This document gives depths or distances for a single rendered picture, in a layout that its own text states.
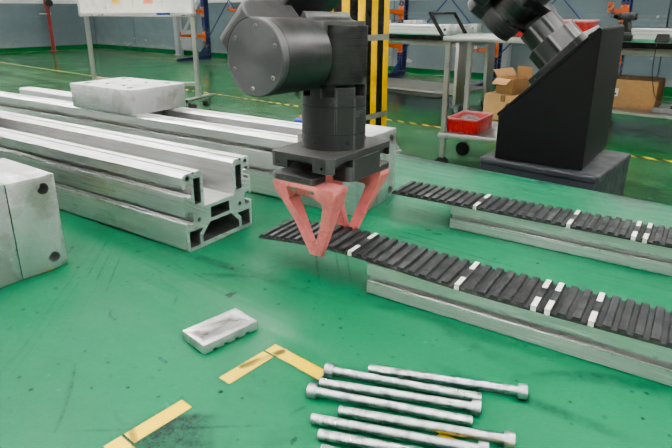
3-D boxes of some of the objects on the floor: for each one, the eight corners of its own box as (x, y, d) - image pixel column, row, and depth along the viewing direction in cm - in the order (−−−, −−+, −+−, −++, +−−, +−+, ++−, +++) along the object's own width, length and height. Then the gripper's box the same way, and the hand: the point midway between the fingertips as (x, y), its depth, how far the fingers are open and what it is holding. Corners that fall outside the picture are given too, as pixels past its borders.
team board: (77, 104, 636) (49, -86, 574) (108, 97, 680) (86, -80, 619) (190, 112, 586) (173, -95, 524) (216, 104, 631) (203, -87, 569)
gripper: (333, 90, 43) (332, 274, 48) (396, 80, 51) (389, 238, 56) (266, 84, 47) (270, 255, 51) (334, 75, 55) (333, 224, 59)
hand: (332, 238), depth 53 cm, fingers closed on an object, 5 cm apart
